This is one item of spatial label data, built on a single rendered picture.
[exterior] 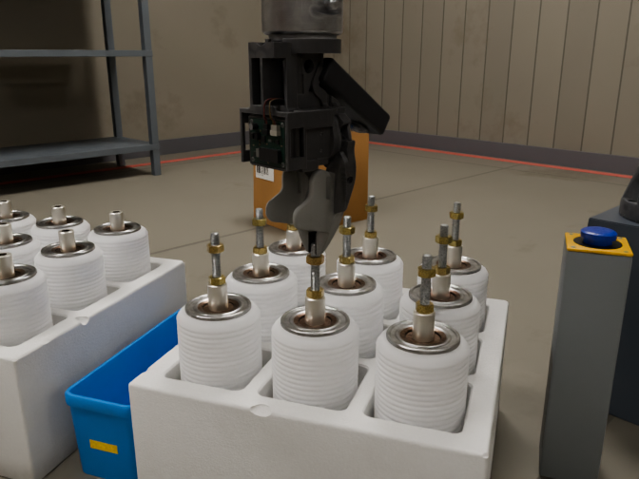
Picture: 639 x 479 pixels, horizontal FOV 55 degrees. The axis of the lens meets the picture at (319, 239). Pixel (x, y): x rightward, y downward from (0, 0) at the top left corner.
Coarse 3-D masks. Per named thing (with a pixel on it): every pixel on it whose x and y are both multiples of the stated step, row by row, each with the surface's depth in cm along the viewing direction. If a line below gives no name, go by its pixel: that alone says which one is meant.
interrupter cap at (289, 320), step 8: (288, 312) 68; (296, 312) 68; (304, 312) 68; (328, 312) 68; (336, 312) 68; (344, 312) 68; (288, 320) 66; (296, 320) 66; (304, 320) 67; (328, 320) 67; (336, 320) 66; (344, 320) 66; (288, 328) 64; (296, 328) 64; (304, 328) 64; (312, 328) 64; (320, 328) 64; (328, 328) 64; (336, 328) 64; (344, 328) 64; (312, 336) 63; (320, 336) 63
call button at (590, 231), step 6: (582, 228) 74; (588, 228) 73; (594, 228) 73; (600, 228) 73; (606, 228) 73; (582, 234) 73; (588, 234) 72; (594, 234) 71; (600, 234) 71; (606, 234) 71; (612, 234) 71; (588, 240) 72; (594, 240) 71; (600, 240) 71; (606, 240) 71; (612, 240) 71
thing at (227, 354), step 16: (192, 320) 67; (224, 320) 67; (240, 320) 67; (256, 320) 69; (192, 336) 67; (208, 336) 66; (224, 336) 66; (240, 336) 67; (256, 336) 70; (192, 352) 68; (208, 352) 67; (224, 352) 67; (240, 352) 68; (256, 352) 70; (192, 368) 68; (208, 368) 67; (224, 368) 68; (240, 368) 68; (256, 368) 70; (208, 384) 68; (224, 384) 68; (240, 384) 69
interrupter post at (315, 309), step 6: (306, 300) 65; (312, 300) 65; (318, 300) 65; (324, 300) 65; (306, 306) 65; (312, 306) 65; (318, 306) 65; (324, 306) 66; (306, 312) 66; (312, 312) 65; (318, 312) 65; (324, 312) 66; (306, 318) 66; (312, 318) 65; (318, 318) 65; (324, 318) 66; (312, 324) 66; (318, 324) 66
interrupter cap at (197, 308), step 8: (200, 296) 73; (232, 296) 73; (240, 296) 73; (192, 304) 70; (200, 304) 71; (232, 304) 71; (240, 304) 70; (248, 304) 70; (192, 312) 68; (200, 312) 68; (208, 312) 69; (216, 312) 69; (224, 312) 69; (232, 312) 68; (240, 312) 68; (208, 320) 67; (216, 320) 67
